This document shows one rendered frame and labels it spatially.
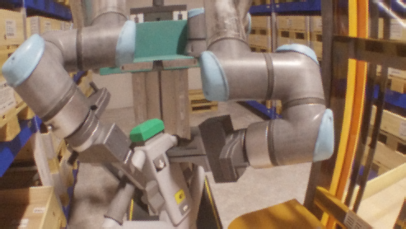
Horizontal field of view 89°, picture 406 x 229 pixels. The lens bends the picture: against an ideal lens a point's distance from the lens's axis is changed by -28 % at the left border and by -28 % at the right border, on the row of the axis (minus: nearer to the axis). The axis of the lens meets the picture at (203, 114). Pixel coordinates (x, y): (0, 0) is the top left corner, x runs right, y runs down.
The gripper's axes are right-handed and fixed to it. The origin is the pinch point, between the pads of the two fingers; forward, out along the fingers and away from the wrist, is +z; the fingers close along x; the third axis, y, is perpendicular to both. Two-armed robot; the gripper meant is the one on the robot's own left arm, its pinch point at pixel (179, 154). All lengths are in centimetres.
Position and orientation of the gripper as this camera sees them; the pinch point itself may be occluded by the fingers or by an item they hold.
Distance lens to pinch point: 62.1
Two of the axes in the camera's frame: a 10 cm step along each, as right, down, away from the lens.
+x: -2.7, -9.5, -1.8
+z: -8.6, 1.5, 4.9
